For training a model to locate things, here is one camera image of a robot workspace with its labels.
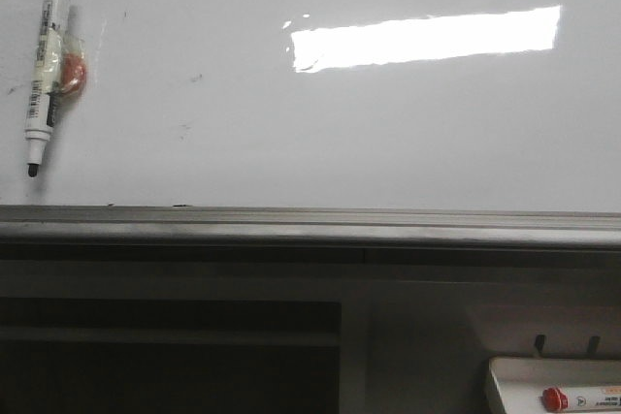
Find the white black whiteboard marker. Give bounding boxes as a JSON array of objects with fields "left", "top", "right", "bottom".
[{"left": 24, "top": 0, "right": 86, "bottom": 177}]

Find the white whiteboard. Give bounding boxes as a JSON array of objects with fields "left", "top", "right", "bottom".
[{"left": 1, "top": 0, "right": 620, "bottom": 249}]

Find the white marker tray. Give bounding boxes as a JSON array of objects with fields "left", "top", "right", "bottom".
[{"left": 484, "top": 336, "right": 620, "bottom": 413}]

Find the dark grey cabinet panel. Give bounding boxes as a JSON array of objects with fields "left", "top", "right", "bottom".
[{"left": 1, "top": 298, "right": 342, "bottom": 413}]

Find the red capped white marker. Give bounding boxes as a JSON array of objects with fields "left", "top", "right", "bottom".
[{"left": 541, "top": 386, "right": 620, "bottom": 413}]

